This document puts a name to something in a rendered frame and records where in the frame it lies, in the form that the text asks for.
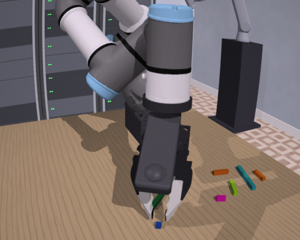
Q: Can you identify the turquoise rod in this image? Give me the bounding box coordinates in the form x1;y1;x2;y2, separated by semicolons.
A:
236;165;256;191

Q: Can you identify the small magenta block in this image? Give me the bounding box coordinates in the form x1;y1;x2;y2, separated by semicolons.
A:
216;195;226;202

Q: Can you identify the orange rod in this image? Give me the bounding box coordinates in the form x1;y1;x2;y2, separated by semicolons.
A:
253;169;266;181
212;168;229;176

